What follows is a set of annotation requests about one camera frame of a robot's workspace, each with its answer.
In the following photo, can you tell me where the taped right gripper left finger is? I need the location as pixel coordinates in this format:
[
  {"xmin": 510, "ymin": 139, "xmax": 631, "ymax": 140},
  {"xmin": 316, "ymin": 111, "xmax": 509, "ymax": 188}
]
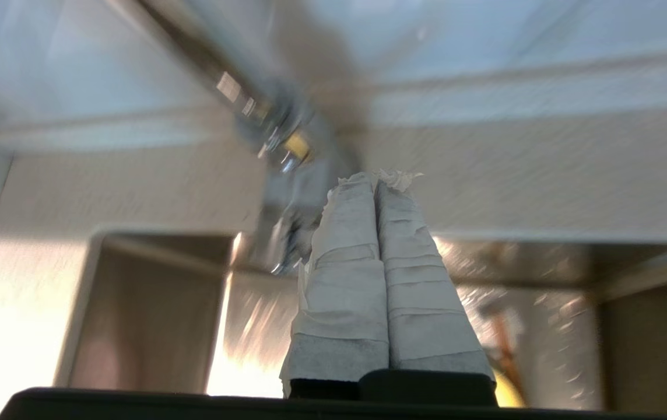
[{"xmin": 280, "ymin": 172, "xmax": 389, "ymax": 398}]

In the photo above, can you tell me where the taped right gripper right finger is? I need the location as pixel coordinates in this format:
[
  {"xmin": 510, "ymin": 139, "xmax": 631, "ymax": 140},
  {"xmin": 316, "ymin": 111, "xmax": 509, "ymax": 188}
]
[{"xmin": 363, "ymin": 169, "xmax": 497, "ymax": 406}]

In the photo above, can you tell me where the yellow plastic bowl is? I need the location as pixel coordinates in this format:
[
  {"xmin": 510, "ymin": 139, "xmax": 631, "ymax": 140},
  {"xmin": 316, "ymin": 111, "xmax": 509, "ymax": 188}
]
[{"xmin": 494, "ymin": 372, "xmax": 526, "ymax": 409}]

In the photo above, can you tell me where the stainless steel sink basin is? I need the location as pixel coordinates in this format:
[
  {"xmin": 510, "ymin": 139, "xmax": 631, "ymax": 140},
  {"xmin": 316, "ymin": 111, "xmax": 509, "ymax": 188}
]
[{"xmin": 57, "ymin": 227, "xmax": 667, "ymax": 412}]

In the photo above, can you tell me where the chrome gooseneck faucet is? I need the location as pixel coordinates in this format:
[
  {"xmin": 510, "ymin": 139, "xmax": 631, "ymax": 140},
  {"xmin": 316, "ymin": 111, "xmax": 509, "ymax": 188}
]
[{"xmin": 135, "ymin": 0, "xmax": 363, "ymax": 276}]

